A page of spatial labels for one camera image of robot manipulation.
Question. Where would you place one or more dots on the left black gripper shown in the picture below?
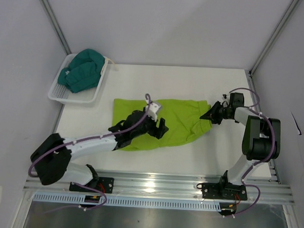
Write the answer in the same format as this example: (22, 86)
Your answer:
(159, 132)

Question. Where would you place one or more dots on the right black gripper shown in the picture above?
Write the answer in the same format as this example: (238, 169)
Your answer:
(211, 114)

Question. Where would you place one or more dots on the teal green shorts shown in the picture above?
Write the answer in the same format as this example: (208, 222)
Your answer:
(83, 72)

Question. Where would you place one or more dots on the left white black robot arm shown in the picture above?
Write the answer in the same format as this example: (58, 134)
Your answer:
(53, 160)

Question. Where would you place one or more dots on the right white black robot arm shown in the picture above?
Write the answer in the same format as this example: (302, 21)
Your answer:
(261, 140)

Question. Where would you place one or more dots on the white plastic basket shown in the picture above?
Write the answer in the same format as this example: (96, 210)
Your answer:
(64, 96)

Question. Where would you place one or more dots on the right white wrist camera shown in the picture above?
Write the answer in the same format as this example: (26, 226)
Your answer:
(225, 97)

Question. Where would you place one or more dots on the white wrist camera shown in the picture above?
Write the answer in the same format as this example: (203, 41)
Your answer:
(152, 110)
(225, 97)

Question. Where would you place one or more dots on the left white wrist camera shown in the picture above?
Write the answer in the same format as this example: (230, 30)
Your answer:
(152, 110)

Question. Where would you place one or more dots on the aluminium mounting rail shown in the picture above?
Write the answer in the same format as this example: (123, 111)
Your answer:
(183, 187)

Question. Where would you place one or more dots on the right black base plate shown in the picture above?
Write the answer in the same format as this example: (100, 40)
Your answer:
(222, 191)

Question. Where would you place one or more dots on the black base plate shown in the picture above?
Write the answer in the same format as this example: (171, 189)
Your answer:
(222, 191)
(103, 184)

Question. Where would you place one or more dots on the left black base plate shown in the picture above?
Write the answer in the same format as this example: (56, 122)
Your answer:
(103, 184)

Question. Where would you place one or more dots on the right aluminium frame post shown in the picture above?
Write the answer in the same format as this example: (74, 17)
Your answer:
(285, 18)

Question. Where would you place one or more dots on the aluminium frame post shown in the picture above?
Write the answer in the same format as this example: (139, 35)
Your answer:
(285, 18)
(55, 25)

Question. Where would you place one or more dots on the white slotted cable duct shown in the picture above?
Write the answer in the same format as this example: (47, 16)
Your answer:
(188, 205)

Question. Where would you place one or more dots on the left aluminium frame post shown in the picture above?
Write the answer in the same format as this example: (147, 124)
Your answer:
(55, 25)

